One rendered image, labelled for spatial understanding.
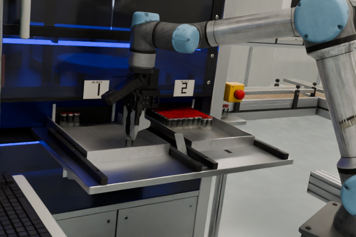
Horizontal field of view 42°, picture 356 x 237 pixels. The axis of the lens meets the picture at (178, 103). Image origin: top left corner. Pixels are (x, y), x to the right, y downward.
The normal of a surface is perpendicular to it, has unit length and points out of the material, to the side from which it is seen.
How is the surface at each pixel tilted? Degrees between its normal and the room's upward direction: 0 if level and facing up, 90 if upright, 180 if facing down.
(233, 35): 110
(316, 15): 83
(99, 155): 90
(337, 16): 83
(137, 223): 90
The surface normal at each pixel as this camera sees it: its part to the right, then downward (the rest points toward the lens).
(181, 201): 0.55, 0.26
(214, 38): -0.37, 0.51
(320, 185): -0.83, 0.04
